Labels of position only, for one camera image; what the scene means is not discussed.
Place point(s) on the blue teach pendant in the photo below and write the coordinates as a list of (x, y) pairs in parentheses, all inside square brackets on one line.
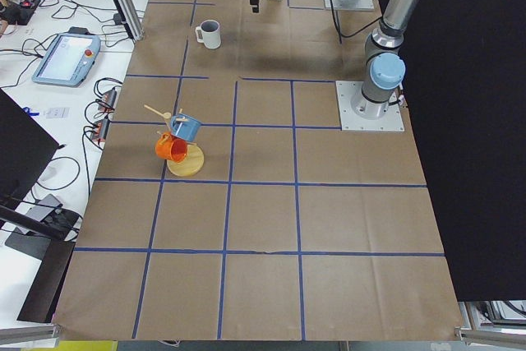
[(68, 60)]

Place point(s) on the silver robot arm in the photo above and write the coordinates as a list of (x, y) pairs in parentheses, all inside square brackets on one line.
[(384, 68)]

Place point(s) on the wooden mug tree stand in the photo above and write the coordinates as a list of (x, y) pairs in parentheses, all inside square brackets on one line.
[(195, 158)]

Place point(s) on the blue mug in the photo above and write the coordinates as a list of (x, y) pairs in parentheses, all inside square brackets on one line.
[(184, 127)]

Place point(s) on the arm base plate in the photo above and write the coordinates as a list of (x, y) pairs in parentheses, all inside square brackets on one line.
[(357, 114), (351, 5)]

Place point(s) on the orange mug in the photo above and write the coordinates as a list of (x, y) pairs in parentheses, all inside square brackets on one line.
[(171, 148)]

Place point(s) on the black monitor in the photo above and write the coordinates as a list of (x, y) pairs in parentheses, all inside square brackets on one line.
[(26, 150)]

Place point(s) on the black curtain panel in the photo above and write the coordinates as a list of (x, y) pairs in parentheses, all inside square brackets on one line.
[(465, 87)]

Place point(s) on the white grey mug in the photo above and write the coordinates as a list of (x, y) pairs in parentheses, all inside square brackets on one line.
[(208, 34)]

